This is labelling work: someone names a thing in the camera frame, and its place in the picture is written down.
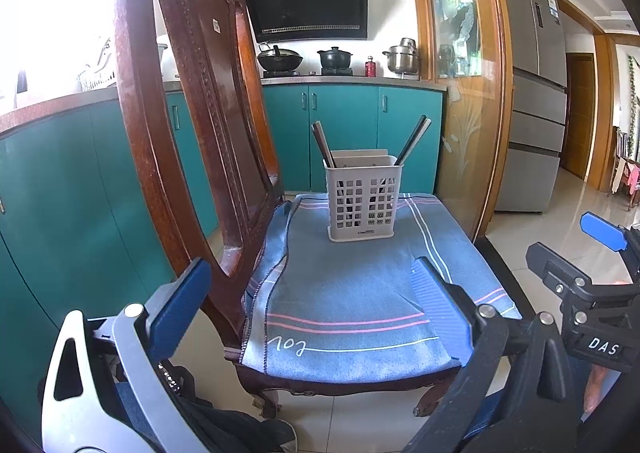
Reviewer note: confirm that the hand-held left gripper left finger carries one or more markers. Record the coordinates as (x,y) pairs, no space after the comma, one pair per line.
(182,303)

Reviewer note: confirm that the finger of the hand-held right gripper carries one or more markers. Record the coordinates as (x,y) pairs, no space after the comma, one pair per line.
(555,270)
(602,230)

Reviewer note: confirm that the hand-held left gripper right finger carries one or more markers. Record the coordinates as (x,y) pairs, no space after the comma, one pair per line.
(440,313)

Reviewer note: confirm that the white plastic chopstick basket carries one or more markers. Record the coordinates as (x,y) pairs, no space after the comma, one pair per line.
(360,172)

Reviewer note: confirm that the dark grey chopstick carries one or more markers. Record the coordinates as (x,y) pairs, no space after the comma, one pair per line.
(412,139)

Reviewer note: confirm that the person's right hand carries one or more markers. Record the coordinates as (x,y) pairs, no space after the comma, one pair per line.
(602,390)

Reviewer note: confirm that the clothes drying rack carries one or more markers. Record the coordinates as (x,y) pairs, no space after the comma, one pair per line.
(625,173)

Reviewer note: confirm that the blue plaid cloth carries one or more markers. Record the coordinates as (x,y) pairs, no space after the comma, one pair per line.
(350,293)

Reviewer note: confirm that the brown wooden door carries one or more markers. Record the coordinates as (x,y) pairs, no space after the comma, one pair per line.
(580,118)

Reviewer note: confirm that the green vine plant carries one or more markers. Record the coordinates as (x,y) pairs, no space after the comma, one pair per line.
(635,103)

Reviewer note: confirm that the silver refrigerator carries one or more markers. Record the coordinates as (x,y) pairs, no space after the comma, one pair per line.
(530,108)

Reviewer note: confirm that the carved wooden chair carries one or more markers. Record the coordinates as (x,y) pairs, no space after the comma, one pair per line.
(200,108)

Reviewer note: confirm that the wood framed glass sliding door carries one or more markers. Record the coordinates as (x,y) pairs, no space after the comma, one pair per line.
(465,83)

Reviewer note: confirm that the teal kitchen base cabinets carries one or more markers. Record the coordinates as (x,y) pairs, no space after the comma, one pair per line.
(345,133)

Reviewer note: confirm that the white dish rack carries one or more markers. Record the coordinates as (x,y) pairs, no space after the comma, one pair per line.
(97,79)

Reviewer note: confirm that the white rice cooker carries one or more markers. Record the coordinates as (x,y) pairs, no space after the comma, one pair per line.
(164,60)

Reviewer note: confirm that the red bottle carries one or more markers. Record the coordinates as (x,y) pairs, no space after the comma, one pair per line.
(370,67)

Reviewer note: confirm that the stainless steel pot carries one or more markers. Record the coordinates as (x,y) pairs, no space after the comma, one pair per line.
(401,59)

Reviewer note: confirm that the black wok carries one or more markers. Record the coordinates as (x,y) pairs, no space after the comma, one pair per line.
(280,60)

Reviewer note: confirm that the gas stove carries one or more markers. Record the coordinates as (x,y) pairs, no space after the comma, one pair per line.
(310,73)

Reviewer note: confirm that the black cooking pot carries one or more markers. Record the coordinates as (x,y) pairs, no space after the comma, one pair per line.
(336,59)

